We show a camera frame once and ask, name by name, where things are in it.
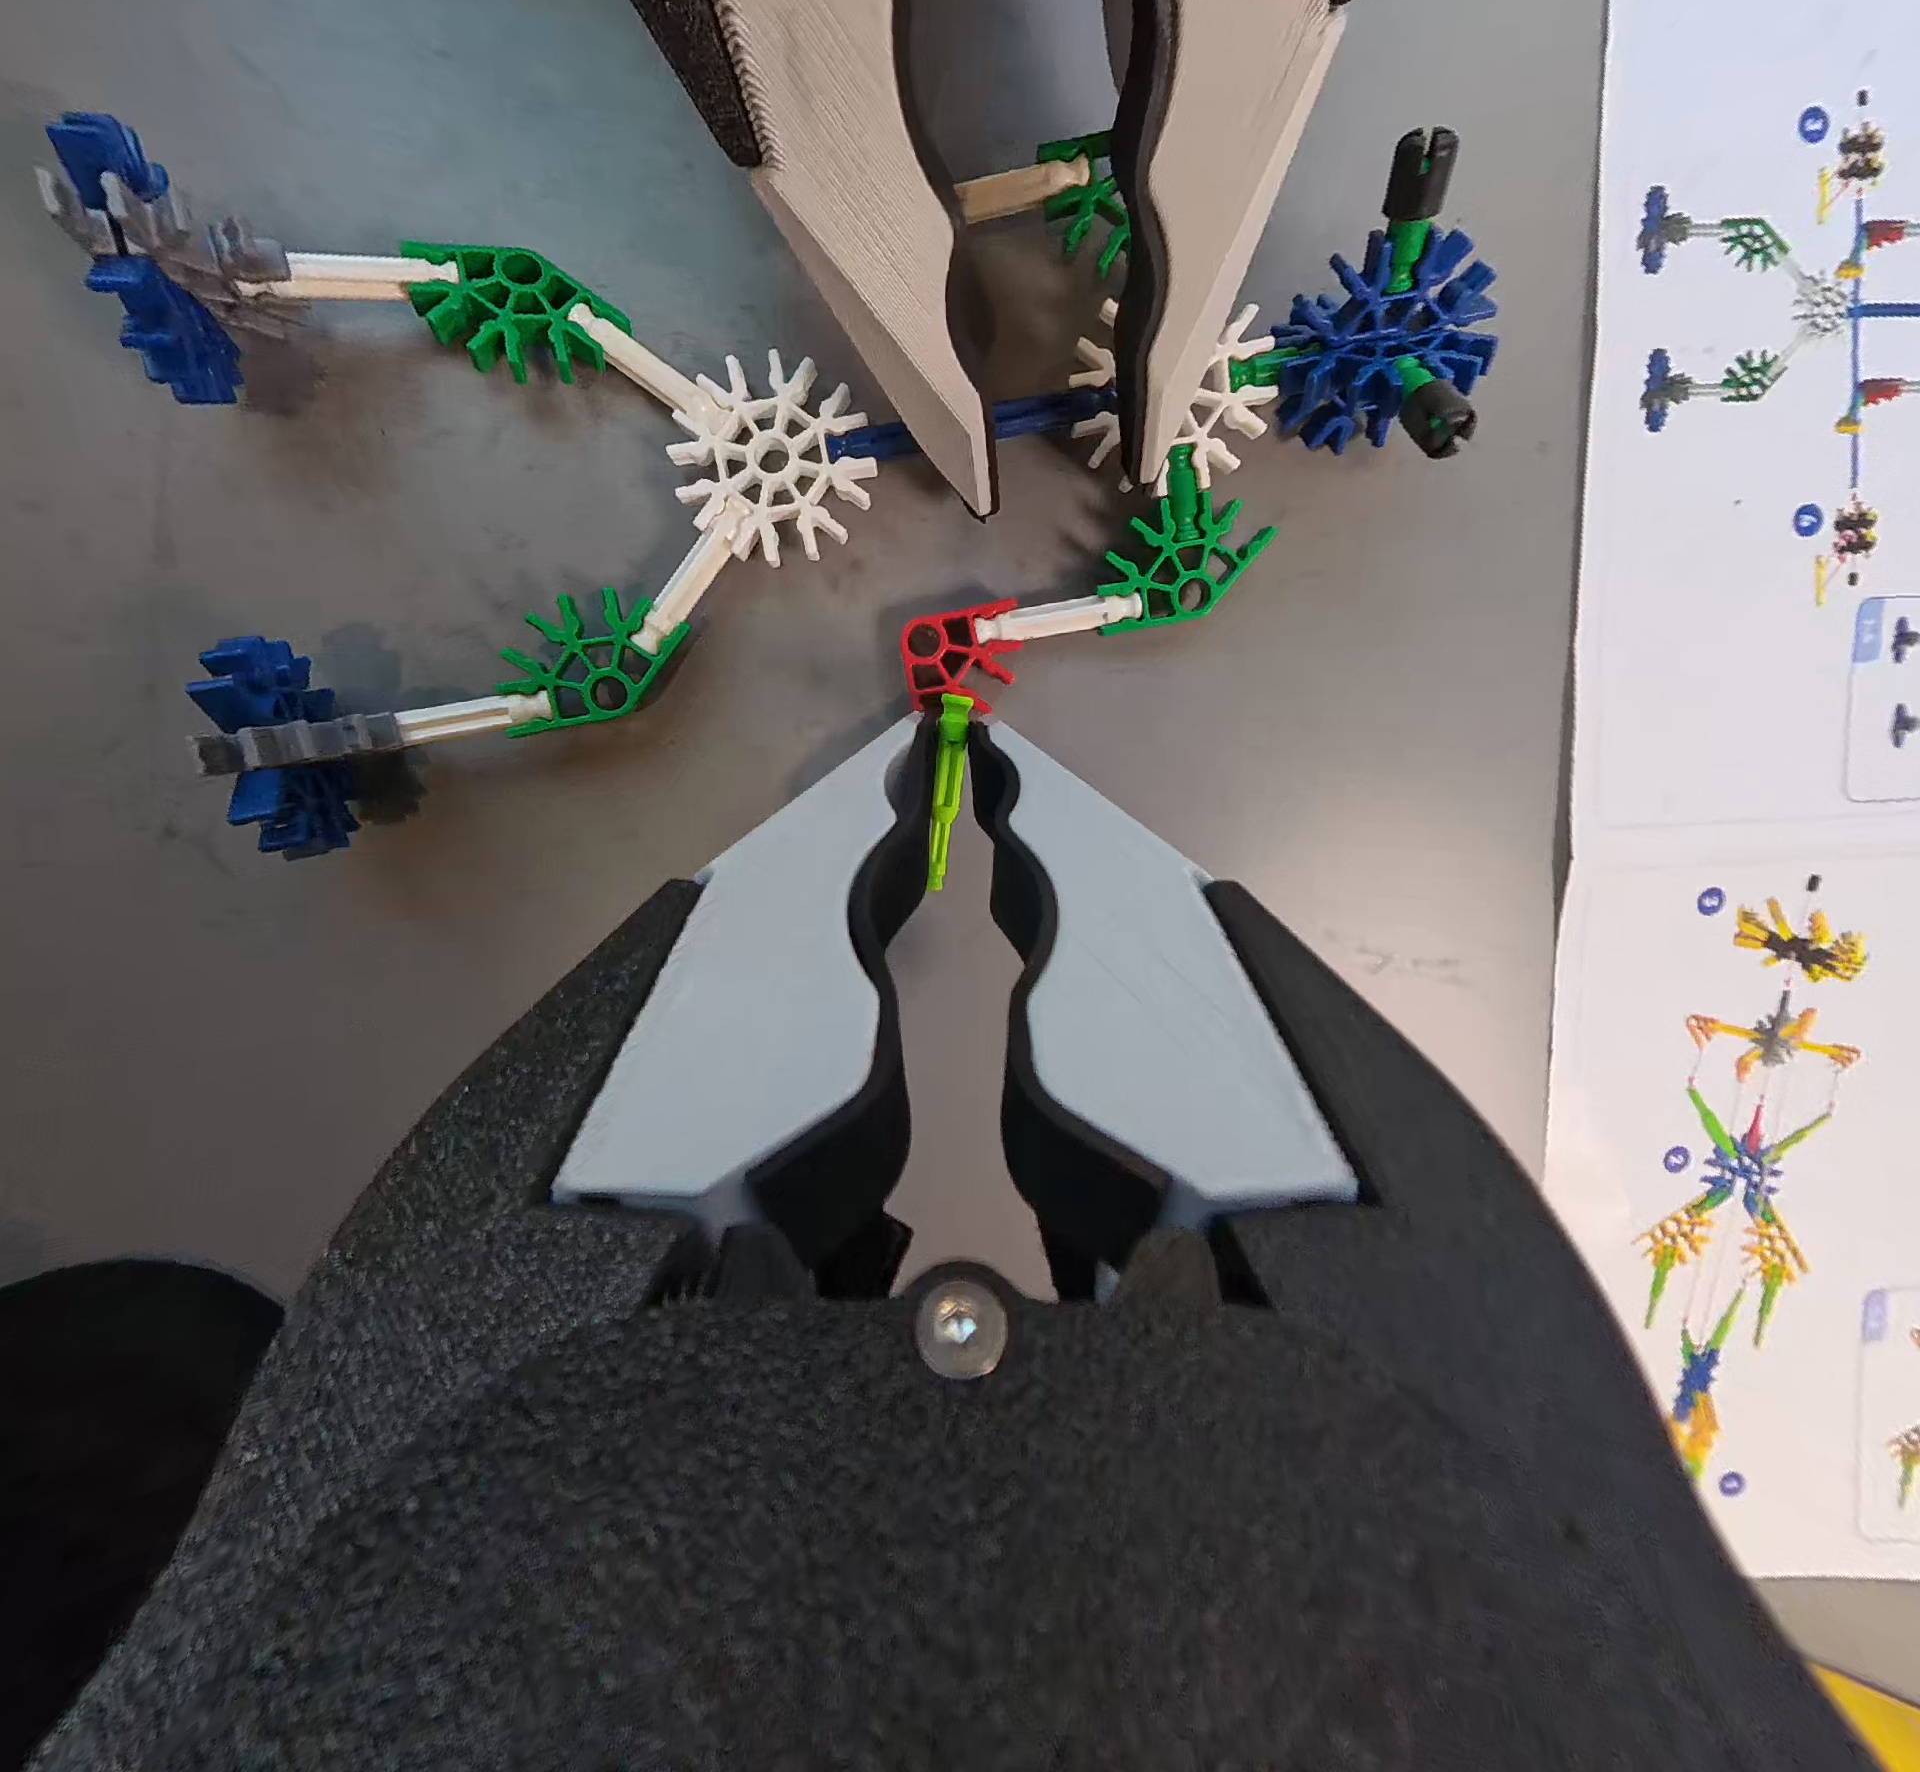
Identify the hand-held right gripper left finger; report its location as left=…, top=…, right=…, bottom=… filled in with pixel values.
left=549, top=713, right=944, bottom=1298

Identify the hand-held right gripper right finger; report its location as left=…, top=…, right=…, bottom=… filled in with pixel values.
left=965, top=723, right=1365, bottom=1304

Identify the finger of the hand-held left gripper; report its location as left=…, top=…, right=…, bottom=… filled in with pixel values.
left=679, top=0, right=1002, bottom=524
left=1094, top=0, right=1352, bottom=495

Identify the lime green toy rod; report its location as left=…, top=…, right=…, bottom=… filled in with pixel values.
left=924, top=692, right=978, bottom=894

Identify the multicoloured construction toy model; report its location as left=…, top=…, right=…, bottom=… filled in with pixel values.
left=32, top=111, right=1503, bottom=861

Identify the white instruction sheet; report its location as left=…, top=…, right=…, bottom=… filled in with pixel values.
left=1542, top=0, right=1920, bottom=1583

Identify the person's right leg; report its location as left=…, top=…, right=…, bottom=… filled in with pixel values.
left=0, top=1254, right=289, bottom=1772

